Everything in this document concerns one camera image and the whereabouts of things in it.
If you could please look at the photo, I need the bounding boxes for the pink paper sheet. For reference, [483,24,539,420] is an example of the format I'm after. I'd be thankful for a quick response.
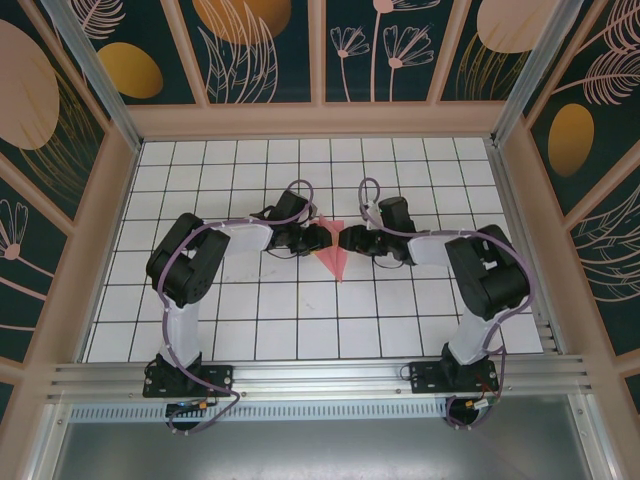
[312,214,349,284]

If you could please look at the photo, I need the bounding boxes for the grey metal panel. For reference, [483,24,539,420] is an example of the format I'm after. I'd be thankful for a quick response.
[29,418,616,480]

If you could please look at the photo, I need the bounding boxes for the left small circuit board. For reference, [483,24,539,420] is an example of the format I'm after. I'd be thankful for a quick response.
[164,398,221,417]

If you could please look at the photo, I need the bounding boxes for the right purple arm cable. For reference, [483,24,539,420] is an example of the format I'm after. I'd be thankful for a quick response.
[359,177,535,431]

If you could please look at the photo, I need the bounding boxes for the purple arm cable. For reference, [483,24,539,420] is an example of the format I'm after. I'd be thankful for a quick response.
[359,177,535,431]
[154,178,246,436]

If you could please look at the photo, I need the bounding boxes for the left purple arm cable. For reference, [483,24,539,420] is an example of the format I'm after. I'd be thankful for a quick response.
[154,178,246,436]

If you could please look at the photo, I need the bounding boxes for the aluminium side rail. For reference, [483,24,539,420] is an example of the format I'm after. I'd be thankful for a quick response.
[487,139,561,354]

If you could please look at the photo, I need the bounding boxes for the aluminium mounting rail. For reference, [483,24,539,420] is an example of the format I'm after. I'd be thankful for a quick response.
[47,354,597,401]

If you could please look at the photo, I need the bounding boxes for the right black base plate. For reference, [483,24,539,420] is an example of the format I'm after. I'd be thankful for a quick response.
[408,360,501,394]

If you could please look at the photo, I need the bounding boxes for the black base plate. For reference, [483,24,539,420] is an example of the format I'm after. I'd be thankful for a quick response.
[408,360,501,394]
[143,363,236,399]

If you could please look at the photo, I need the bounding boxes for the slotted grey cable duct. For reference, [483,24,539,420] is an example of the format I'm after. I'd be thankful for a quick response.
[69,397,576,422]

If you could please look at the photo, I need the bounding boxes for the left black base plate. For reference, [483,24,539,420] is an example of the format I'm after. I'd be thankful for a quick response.
[143,363,236,399]

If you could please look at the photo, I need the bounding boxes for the right aluminium frame post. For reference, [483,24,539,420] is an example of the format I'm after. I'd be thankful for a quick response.
[489,0,586,147]

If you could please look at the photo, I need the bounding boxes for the aluminium frame post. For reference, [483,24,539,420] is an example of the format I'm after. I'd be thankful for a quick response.
[489,0,586,147]
[39,0,144,154]

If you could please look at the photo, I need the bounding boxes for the left aluminium frame post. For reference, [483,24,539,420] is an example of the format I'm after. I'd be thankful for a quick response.
[39,0,144,154]

